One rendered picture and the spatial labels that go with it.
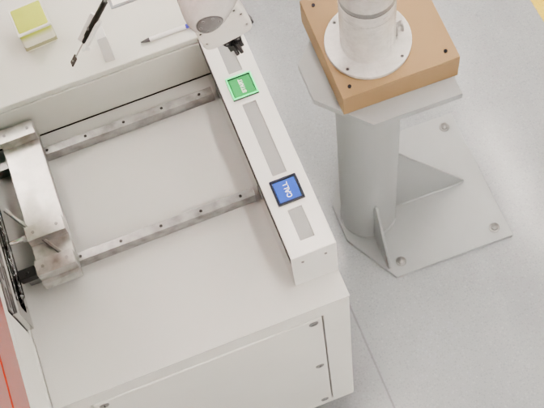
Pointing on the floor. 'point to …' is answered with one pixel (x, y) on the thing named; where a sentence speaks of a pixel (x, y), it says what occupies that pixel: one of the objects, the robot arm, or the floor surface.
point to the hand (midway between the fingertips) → (235, 43)
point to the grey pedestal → (406, 179)
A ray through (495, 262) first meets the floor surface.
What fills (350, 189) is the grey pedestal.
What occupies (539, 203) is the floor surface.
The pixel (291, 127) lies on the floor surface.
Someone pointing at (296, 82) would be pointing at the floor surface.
